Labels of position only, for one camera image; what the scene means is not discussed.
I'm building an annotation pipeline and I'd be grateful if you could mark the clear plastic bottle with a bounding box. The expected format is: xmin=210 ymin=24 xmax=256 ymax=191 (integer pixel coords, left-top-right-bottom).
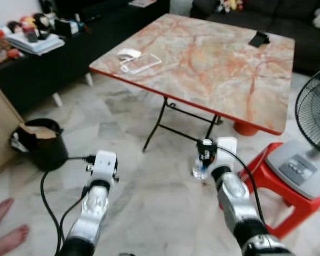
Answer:
xmin=192 ymin=158 xmax=209 ymax=180

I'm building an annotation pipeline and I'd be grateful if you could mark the black rubbish bin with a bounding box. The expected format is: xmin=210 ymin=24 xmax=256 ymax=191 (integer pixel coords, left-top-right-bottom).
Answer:
xmin=10 ymin=118 xmax=69 ymax=172

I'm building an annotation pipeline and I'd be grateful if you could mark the red round plastic item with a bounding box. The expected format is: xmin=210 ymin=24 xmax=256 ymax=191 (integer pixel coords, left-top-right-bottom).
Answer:
xmin=234 ymin=121 xmax=262 ymax=137

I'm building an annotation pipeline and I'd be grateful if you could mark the brown cardboard piece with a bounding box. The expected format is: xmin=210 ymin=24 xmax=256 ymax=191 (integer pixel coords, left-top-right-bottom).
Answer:
xmin=20 ymin=125 xmax=57 ymax=141

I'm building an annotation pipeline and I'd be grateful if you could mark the marble-top folding table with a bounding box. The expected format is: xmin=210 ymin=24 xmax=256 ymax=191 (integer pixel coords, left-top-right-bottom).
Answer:
xmin=89 ymin=13 xmax=296 ymax=153

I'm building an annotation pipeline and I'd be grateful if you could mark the black grey standing fan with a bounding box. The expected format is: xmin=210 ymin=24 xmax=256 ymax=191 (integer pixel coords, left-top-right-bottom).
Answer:
xmin=265 ymin=65 xmax=320 ymax=201

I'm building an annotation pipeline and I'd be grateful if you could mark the red plastic stool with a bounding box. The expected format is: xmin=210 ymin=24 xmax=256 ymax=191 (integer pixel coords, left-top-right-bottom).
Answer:
xmin=239 ymin=142 xmax=320 ymax=239

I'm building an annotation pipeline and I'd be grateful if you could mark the clear plastic packaging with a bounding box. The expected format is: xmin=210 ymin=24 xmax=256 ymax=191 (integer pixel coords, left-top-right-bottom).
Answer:
xmin=120 ymin=53 xmax=163 ymax=74

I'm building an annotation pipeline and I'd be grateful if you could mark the white crumpled tissue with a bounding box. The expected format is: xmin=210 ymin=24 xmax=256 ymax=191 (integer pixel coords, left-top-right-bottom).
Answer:
xmin=117 ymin=49 xmax=142 ymax=60

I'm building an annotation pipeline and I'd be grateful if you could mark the light wooden cabinet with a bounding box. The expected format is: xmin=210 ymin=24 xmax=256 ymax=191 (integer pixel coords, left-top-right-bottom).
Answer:
xmin=0 ymin=75 xmax=25 ymax=180

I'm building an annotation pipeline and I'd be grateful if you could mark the small black wrapper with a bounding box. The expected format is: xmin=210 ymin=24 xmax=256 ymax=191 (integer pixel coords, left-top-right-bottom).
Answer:
xmin=249 ymin=31 xmax=271 ymax=47

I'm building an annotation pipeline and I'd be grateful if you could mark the long black tv console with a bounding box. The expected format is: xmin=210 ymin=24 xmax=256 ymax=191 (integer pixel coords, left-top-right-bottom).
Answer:
xmin=0 ymin=0 xmax=171 ymax=115

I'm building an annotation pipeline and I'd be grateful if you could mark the cartoon boy plush toy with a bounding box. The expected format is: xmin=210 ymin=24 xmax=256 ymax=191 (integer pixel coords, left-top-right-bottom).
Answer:
xmin=216 ymin=0 xmax=245 ymax=13

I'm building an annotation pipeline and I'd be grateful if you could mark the stack of books and papers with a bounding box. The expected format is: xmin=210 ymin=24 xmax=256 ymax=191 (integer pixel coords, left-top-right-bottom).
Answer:
xmin=4 ymin=33 xmax=65 ymax=56

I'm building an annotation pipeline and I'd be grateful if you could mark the small black box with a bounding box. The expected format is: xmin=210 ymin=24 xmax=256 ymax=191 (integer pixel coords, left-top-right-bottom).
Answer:
xmin=54 ymin=19 xmax=80 ymax=37

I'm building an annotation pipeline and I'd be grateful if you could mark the flat paper sheet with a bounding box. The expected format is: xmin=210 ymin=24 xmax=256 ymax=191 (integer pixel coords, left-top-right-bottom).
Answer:
xmin=129 ymin=0 xmax=157 ymax=9

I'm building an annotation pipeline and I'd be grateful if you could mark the black-haired doll figurine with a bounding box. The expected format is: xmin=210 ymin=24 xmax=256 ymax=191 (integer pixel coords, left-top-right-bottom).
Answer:
xmin=33 ymin=13 xmax=53 ymax=39

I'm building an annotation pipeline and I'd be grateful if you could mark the red yellow doll figurine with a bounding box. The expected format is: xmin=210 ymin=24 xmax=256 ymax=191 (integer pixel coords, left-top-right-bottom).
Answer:
xmin=19 ymin=16 xmax=38 ymax=43

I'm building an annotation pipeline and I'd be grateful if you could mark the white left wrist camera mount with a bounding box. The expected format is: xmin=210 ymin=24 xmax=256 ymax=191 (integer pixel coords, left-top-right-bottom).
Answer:
xmin=85 ymin=150 xmax=119 ymax=185

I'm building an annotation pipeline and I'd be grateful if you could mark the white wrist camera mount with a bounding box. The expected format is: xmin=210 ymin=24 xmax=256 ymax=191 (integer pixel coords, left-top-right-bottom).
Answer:
xmin=85 ymin=150 xmax=119 ymax=185
xmin=211 ymin=137 xmax=238 ymax=171

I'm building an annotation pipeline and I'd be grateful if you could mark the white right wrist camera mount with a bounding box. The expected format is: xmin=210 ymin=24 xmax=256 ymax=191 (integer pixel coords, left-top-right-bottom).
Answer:
xmin=211 ymin=137 xmax=238 ymax=171

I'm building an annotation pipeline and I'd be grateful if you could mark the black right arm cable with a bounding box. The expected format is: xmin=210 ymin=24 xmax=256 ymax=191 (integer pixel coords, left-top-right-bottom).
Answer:
xmin=215 ymin=146 xmax=268 ymax=225

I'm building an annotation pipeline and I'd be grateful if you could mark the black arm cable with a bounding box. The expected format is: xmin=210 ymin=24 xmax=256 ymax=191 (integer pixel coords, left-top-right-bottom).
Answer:
xmin=215 ymin=146 xmax=268 ymax=225
xmin=40 ymin=155 xmax=98 ymax=256

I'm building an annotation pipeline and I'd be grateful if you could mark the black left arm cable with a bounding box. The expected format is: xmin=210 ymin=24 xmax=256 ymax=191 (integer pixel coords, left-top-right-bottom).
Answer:
xmin=40 ymin=155 xmax=98 ymax=256

